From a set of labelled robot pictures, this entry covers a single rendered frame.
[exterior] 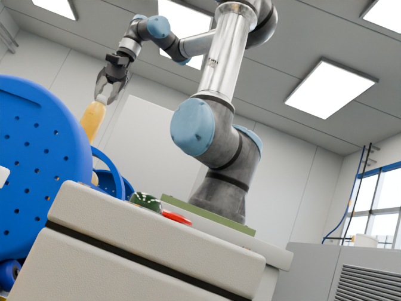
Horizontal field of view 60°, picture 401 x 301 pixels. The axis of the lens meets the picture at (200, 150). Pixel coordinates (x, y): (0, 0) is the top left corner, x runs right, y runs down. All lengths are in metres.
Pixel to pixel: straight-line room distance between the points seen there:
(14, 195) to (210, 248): 0.43
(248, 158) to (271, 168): 5.13
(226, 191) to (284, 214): 5.14
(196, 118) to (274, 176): 5.26
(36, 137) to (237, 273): 0.45
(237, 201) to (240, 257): 0.67
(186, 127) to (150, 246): 0.61
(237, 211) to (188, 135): 0.22
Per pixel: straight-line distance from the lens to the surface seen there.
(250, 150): 0.86
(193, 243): 0.16
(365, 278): 2.25
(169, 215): 0.29
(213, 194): 0.82
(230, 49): 0.88
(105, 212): 0.16
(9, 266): 0.57
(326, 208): 6.23
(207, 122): 0.74
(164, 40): 1.30
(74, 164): 0.54
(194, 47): 1.26
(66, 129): 0.56
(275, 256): 0.74
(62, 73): 6.47
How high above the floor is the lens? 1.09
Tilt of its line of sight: 15 degrees up
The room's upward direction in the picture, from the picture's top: 21 degrees clockwise
